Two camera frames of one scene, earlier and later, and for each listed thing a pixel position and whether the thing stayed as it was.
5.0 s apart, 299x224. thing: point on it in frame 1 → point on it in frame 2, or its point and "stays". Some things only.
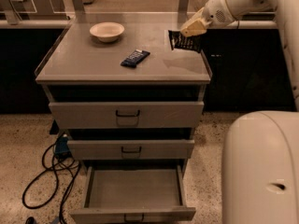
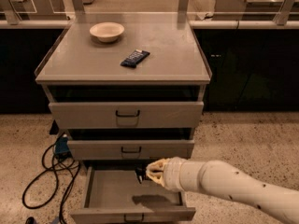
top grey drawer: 127,115 stays
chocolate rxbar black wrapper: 177,40 → 140,174
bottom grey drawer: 135,194 stays
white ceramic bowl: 106,32 stays
